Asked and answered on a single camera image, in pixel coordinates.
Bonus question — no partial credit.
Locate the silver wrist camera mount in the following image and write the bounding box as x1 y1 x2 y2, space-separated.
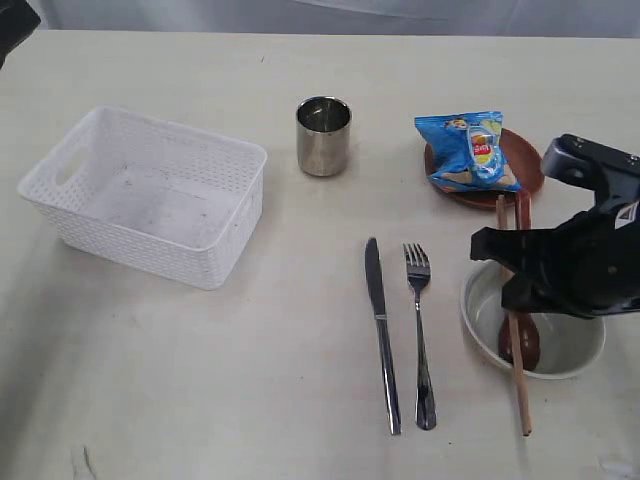
541 133 639 212

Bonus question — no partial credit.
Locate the brown round plate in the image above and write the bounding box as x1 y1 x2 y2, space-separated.
424 128 545 211

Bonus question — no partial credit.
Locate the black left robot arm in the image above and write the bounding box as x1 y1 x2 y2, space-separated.
0 0 41 67

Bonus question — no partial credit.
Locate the shiny steel cup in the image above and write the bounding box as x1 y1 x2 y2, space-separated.
296 96 352 177

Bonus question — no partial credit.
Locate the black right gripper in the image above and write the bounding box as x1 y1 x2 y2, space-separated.
470 202 639 319

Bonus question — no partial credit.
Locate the brown wooden spoon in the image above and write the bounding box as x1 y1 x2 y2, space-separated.
498 190 541 371

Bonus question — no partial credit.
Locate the silver table knife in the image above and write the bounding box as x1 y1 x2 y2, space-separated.
364 237 402 436

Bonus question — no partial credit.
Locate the brown wooden chopstick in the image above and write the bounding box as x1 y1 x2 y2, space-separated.
496 194 532 437

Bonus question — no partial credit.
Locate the blue chip bag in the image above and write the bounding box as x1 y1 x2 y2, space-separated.
414 111 521 193

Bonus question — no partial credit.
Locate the white perforated plastic basket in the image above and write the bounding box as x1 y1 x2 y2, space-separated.
17 106 268 290

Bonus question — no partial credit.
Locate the silver fork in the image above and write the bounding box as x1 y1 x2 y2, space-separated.
402 243 437 431

